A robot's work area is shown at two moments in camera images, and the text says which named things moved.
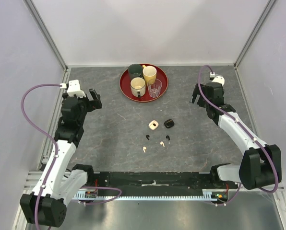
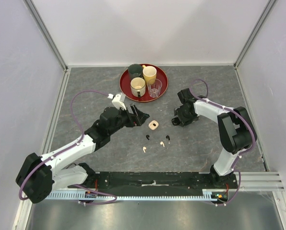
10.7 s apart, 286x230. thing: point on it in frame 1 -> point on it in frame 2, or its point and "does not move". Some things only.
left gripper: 93,105 -> 135,119
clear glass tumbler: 154,86 does not move
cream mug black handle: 137,86 does not move
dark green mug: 135,70 does not move
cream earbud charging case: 153,124 does not move
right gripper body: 202,100 -> 185,118
